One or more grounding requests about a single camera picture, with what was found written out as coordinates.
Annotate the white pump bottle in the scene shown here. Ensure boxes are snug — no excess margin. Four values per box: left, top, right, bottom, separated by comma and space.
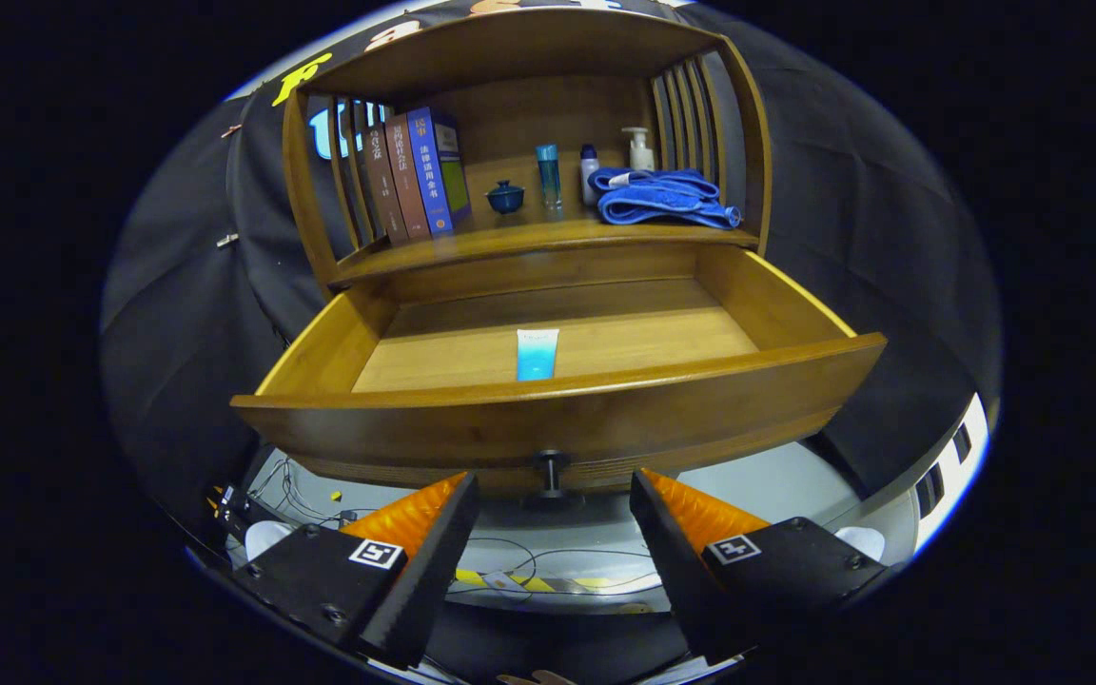
621, 127, 656, 173

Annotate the reddish brown book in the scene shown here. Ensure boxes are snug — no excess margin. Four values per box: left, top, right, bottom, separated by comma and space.
384, 116, 432, 241

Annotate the folded blue towel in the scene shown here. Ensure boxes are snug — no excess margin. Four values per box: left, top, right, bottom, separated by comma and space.
588, 167, 743, 230

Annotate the wooden cabinet with shelf top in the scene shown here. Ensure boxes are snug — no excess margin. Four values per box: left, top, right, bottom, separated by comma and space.
282, 8, 773, 296

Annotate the white rounded object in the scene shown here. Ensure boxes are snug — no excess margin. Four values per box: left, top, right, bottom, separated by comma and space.
833, 526, 887, 562
245, 520, 294, 562

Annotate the thin black floor cable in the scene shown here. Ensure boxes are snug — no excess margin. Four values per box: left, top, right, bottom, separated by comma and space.
458, 536, 668, 602

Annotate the wooden drawer with dark knob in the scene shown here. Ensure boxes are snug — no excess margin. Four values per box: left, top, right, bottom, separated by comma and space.
229, 245, 889, 500

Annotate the wooden countertop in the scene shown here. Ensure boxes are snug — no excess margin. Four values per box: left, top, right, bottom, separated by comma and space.
329, 186, 760, 284

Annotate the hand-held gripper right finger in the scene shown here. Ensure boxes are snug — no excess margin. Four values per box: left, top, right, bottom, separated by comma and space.
630, 468, 890, 662

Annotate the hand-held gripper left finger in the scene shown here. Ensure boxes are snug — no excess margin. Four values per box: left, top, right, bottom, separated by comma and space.
232, 473, 480, 669

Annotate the yellow and black floor tape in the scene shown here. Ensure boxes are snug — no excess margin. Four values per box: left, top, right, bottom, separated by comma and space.
453, 568, 627, 597

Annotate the white panel with dark slots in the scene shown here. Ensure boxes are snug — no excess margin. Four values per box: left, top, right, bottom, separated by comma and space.
914, 393, 990, 555

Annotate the black device with orange wires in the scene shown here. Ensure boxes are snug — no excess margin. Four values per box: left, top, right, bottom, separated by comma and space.
213, 483, 256, 536

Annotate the light blue cosmetic tube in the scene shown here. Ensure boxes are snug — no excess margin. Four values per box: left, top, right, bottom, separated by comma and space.
516, 328, 560, 382

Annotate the dark brown book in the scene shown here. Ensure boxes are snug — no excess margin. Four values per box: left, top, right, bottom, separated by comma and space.
361, 124, 409, 245

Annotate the clear bottle with teal cap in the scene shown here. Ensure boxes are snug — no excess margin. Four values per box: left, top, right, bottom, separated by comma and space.
536, 144, 563, 210

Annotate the thick blue book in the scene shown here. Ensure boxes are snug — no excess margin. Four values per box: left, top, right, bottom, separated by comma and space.
405, 107, 473, 237

